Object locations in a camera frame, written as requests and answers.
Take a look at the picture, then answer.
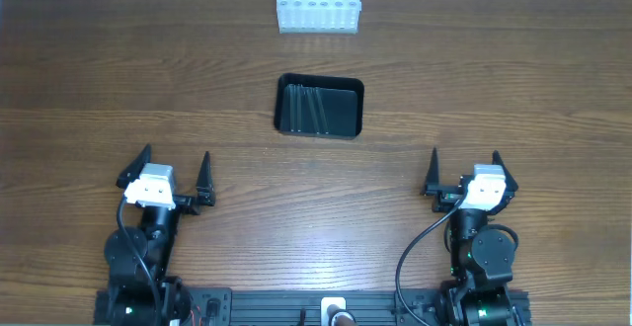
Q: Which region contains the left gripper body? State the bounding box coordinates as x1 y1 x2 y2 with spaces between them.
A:
172 195 201 216

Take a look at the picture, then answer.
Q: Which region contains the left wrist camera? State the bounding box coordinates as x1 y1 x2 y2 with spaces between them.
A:
122 162 177 211

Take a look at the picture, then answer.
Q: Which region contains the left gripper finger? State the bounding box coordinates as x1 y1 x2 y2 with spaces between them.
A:
196 150 217 207
116 143 153 189

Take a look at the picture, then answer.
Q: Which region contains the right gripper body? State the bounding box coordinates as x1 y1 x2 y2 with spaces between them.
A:
432 183 468 212

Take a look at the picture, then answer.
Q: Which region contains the black cable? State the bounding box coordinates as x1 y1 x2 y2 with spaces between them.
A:
116 195 164 326
394 195 470 326

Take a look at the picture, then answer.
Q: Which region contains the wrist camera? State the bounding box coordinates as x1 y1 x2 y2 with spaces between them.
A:
122 162 177 211
463 163 509 212

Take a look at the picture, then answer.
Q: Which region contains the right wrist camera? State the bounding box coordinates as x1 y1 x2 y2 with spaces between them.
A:
463 163 509 212

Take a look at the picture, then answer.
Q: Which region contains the white test tube rack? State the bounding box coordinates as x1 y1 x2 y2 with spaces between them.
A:
276 0 363 35

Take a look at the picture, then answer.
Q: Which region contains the black tray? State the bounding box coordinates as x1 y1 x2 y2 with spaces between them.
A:
274 72 365 141

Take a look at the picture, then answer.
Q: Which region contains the mounting rail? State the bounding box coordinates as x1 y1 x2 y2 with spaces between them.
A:
93 285 533 326

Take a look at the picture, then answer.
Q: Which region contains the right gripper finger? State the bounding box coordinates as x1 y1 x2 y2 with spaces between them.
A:
421 146 441 197
491 150 519 194

